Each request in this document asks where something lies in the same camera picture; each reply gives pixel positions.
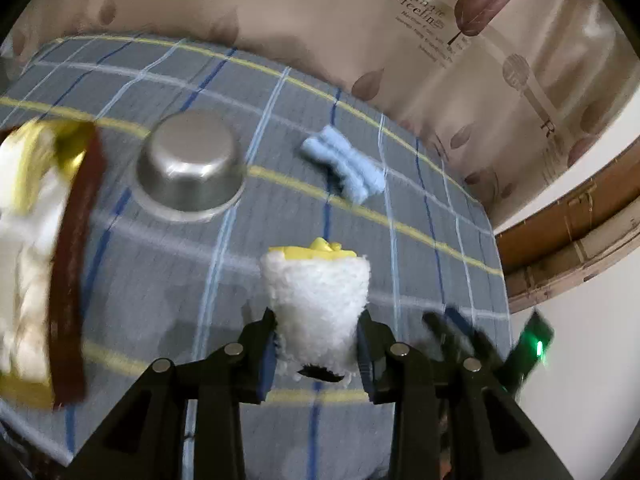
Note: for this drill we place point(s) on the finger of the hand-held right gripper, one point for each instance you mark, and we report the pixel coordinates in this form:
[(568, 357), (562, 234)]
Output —
[(477, 337), (442, 332)]

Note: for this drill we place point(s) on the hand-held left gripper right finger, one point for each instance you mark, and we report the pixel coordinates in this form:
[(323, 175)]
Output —
[(362, 360)]

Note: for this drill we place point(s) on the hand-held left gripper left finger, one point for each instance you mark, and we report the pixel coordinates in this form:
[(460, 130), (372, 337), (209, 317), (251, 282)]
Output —
[(267, 360)]

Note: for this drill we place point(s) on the white fluffy sponge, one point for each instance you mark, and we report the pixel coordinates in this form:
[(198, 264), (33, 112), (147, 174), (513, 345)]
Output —
[(315, 305)]

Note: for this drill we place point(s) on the gold rectangular box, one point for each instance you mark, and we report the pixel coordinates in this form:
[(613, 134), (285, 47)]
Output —
[(75, 260)]

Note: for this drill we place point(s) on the white cloth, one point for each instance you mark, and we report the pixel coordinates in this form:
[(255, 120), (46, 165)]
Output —
[(30, 200)]

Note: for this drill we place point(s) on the brown wooden board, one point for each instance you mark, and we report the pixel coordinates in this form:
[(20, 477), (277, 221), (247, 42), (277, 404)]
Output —
[(575, 255)]

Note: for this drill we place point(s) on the grey plaid bed sheet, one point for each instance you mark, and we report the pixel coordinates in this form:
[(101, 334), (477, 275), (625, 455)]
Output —
[(200, 270)]

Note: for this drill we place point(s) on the light blue chenille cloth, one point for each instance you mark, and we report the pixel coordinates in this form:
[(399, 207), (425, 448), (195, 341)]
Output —
[(345, 165)]

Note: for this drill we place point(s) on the stainless steel bowl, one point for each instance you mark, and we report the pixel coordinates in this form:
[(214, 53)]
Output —
[(190, 160)]

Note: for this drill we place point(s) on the beige leaf print curtain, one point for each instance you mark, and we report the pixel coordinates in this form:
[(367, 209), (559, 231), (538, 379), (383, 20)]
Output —
[(300, 10)]

